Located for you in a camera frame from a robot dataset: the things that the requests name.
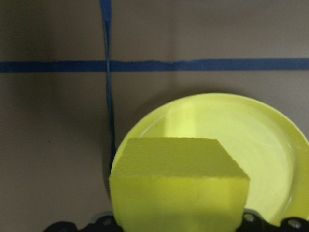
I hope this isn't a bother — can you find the yellow plastic plate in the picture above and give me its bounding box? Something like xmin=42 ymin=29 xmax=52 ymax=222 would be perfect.
xmin=110 ymin=93 xmax=309 ymax=227

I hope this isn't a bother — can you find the yellow foam cube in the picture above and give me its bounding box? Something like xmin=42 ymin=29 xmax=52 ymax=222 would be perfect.
xmin=108 ymin=137 xmax=251 ymax=232

